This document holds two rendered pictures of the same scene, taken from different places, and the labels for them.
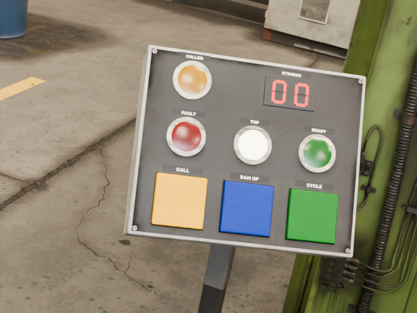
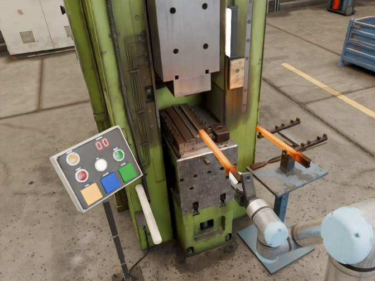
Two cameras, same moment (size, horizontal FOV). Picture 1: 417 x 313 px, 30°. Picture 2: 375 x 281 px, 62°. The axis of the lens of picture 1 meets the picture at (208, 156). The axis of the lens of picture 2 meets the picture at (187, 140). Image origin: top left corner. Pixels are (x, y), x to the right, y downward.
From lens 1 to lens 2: 0.56 m
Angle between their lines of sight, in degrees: 31
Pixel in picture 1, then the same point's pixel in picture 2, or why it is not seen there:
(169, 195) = (88, 194)
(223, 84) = (82, 154)
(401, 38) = (117, 102)
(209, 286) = (104, 202)
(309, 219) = (127, 173)
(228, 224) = (108, 190)
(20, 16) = not seen: outside the picture
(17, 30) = not seen: outside the picture
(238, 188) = (105, 179)
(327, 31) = (39, 45)
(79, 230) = (9, 189)
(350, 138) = (124, 145)
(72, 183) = not seen: outside the picture
